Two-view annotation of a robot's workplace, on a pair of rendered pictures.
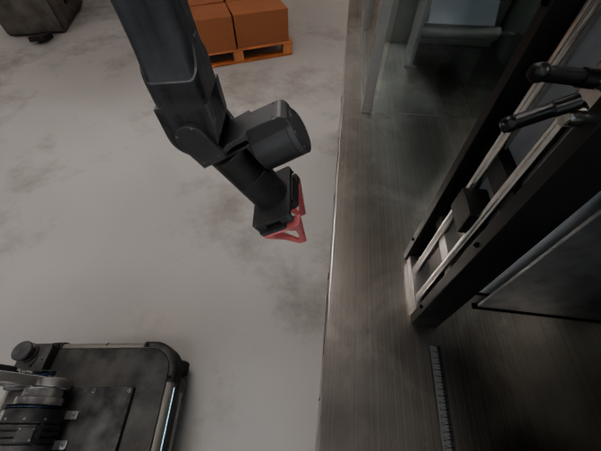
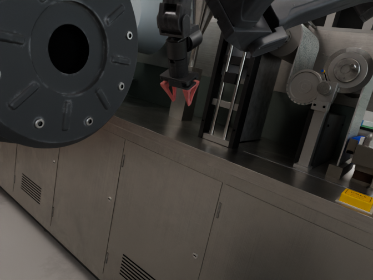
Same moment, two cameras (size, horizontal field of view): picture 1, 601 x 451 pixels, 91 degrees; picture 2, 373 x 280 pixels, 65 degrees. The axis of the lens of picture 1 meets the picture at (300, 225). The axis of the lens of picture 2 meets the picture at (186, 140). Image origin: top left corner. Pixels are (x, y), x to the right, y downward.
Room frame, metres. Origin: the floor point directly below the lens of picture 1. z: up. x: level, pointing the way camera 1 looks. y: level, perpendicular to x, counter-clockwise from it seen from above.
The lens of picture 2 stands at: (-0.17, 0.80, 1.13)
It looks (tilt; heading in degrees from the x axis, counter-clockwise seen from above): 13 degrees down; 298
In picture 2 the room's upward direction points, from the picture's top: 12 degrees clockwise
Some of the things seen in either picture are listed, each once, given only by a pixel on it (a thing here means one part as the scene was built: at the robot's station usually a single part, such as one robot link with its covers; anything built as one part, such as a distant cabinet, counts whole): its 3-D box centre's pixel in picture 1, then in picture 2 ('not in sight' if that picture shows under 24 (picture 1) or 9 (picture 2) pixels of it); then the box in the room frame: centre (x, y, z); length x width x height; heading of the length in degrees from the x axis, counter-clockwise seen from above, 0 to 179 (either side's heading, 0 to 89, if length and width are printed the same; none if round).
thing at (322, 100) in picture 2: not in sight; (315, 126); (-0.06, -0.27, 1.05); 0.06 x 0.05 x 0.31; 83
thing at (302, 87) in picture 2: not in sight; (313, 89); (0.00, -0.45, 1.17); 0.26 x 0.12 x 0.12; 83
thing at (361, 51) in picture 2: not in sight; (347, 70); (-0.10, -0.31, 1.25); 0.15 x 0.01 x 0.15; 173
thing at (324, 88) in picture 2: not in sight; (324, 88); (-0.06, -0.24, 1.18); 0.04 x 0.02 x 0.04; 173
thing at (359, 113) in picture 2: not in sight; (358, 116); (-0.18, -0.42, 1.11); 0.23 x 0.01 x 0.18; 83
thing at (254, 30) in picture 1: (228, 26); not in sight; (3.52, 0.76, 0.21); 1.22 x 0.88 x 0.42; 104
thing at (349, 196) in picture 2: not in sight; (357, 199); (-0.23, -0.06, 0.91); 0.07 x 0.07 x 0.02; 83
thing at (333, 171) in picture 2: not in sight; (341, 166); (-0.18, -0.43, 0.92); 0.28 x 0.04 x 0.04; 83
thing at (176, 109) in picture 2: not in sight; (191, 63); (0.60, -0.50, 1.18); 0.14 x 0.14 x 0.57
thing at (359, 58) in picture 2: not in sight; (353, 75); (-0.12, -0.43, 1.25); 0.26 x 0.12 x 0.12; 83
